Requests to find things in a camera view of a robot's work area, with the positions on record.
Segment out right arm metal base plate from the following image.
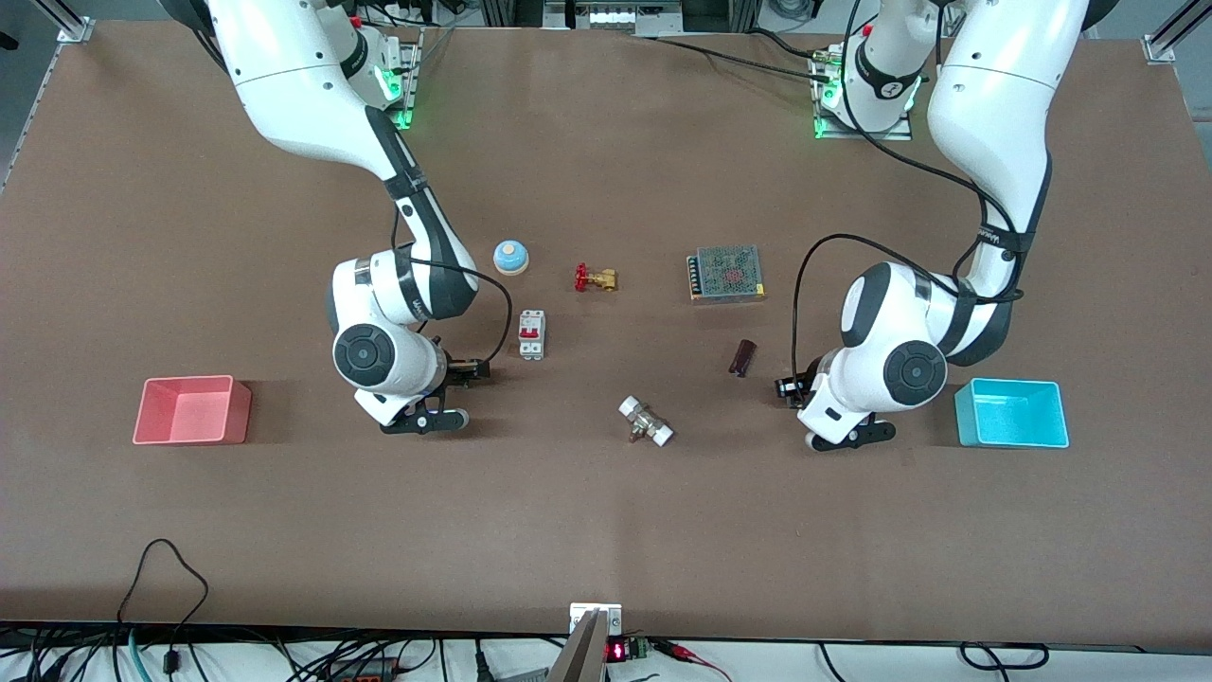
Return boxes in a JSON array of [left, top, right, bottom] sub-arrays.
[[383, 28, 424, 132]]

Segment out pink plastic box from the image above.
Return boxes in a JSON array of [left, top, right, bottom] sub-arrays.
[[133, 375, 253, 446]]

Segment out grey metal bar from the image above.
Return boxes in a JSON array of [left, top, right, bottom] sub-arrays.
[[547, 609, 609, 682]]

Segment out brass fitting white ends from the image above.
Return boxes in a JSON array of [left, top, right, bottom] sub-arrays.
[[618, 395, 675, 448]]

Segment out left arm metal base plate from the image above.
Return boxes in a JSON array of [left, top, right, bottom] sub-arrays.
[[812, 43, 915, 143]]

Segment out long black table cable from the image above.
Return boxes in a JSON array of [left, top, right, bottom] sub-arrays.
[[633, 36, 825, 81]]

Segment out orange power strip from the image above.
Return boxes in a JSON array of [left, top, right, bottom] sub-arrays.
[[327, 658, 403, 682]]

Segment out silver table edge bracket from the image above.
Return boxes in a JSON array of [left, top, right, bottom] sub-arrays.
[[569, 602, 623, 636]]

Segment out white background device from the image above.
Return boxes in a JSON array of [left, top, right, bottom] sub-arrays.
[[544, 0, 683, 37]]

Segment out red clip lead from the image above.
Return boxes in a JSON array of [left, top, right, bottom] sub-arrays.
[[653, 639, 735, 682]]

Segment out cyan plastic box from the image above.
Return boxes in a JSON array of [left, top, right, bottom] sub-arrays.
[[954, 378, 1070, 449]]

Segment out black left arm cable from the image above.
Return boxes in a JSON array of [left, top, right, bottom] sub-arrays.
[[792, 0, 1028, 380]]

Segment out short black table cable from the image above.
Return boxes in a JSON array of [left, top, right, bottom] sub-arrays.
[[748, 27, 834, 63]]

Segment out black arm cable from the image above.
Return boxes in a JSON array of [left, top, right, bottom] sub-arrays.
[[393, 204, 514, 370], [792, 0, 1028, 380]]

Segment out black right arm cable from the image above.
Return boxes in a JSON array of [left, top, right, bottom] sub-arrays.
[[393, 204, 514, 370]]

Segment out black coiled floor cable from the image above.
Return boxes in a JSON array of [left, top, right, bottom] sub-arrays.
[[958, 642, 1050, 672]]

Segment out metal mesh power supply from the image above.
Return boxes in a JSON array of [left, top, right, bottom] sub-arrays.
[[686, 245, 767, 305]]

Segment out black looped cable with plug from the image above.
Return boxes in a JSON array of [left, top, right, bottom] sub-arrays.
[[116, 539, 211, 675]]

